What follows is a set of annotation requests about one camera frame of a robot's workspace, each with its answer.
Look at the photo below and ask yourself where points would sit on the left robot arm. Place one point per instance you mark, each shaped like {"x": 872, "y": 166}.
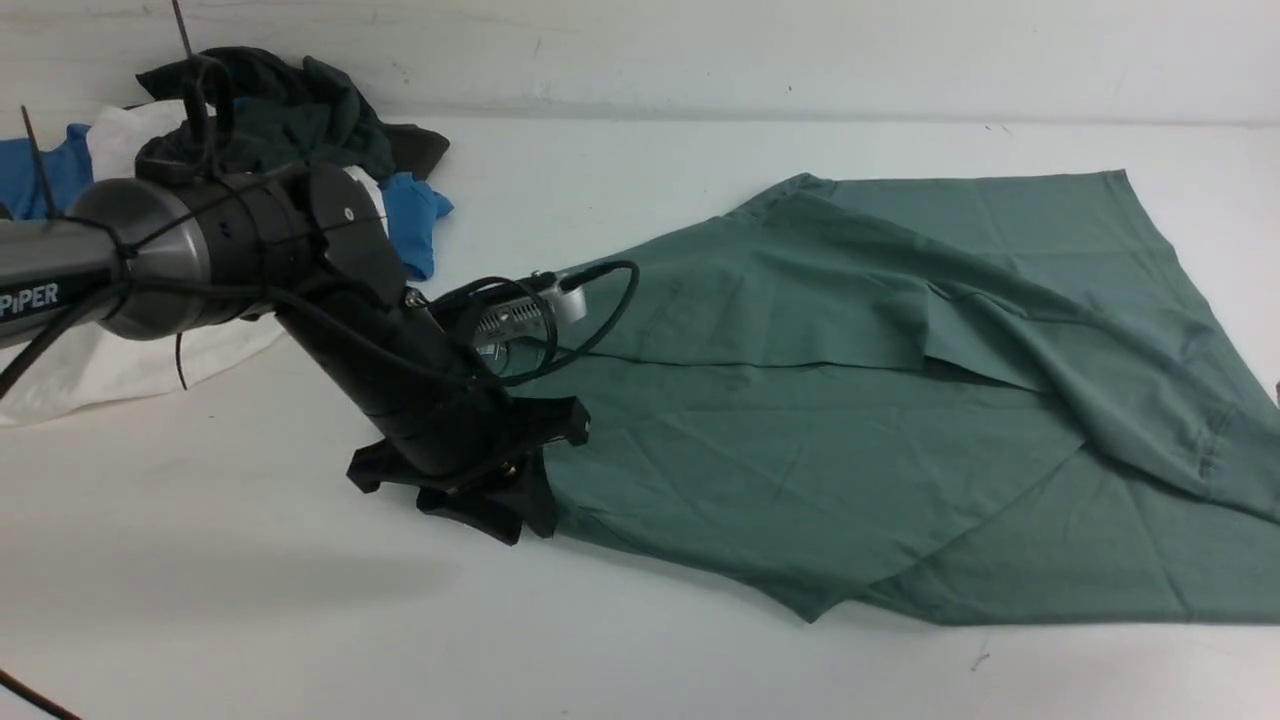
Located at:
{"x": 148, "y": 261}

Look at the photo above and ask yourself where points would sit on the green long-sleeve top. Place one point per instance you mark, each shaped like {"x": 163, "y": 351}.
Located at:
{"x": 970, "y": 401}

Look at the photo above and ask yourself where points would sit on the white shirt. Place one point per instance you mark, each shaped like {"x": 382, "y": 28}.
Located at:
{"x": 89, "y": 366}

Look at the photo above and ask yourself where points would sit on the dark grey shirt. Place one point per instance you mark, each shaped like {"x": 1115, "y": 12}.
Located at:
{"x": 247, "y": 111}

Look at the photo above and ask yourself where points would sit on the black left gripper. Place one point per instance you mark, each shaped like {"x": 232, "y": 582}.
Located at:
{"x": 467, "y": 458}

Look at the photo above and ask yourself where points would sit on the blue shirt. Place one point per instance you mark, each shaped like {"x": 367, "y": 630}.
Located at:
{"x": 409, "y": 206}

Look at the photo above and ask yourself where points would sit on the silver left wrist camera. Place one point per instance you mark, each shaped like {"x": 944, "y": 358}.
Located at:
{"x": 513, "y": 310}

